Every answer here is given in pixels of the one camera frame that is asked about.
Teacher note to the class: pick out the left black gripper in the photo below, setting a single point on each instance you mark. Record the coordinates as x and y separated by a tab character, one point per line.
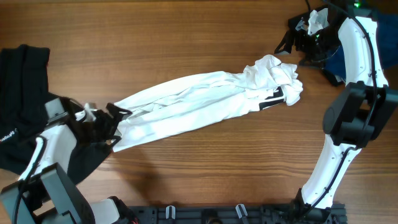
109	122

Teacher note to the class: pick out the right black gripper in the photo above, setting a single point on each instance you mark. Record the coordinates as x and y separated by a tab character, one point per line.
300	37

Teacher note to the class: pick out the white polo shirt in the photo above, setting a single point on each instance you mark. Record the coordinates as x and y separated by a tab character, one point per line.
196	101

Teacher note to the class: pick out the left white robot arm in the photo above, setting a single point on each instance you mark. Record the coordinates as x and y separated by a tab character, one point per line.
66	152

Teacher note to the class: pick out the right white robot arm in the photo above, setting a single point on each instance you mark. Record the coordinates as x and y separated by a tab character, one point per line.
359	113

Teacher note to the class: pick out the light grey garment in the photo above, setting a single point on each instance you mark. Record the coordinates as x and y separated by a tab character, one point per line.
302	25

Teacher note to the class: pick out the black garment under pile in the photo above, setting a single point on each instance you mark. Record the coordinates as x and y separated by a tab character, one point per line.
332	78

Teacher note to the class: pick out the navy blue shirt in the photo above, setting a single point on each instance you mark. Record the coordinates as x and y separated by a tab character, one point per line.
353	60

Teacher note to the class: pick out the black t-shirt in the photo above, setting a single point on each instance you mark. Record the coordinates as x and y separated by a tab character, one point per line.
24	93

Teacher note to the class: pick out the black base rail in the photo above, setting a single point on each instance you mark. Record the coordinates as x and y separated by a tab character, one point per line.
266	214

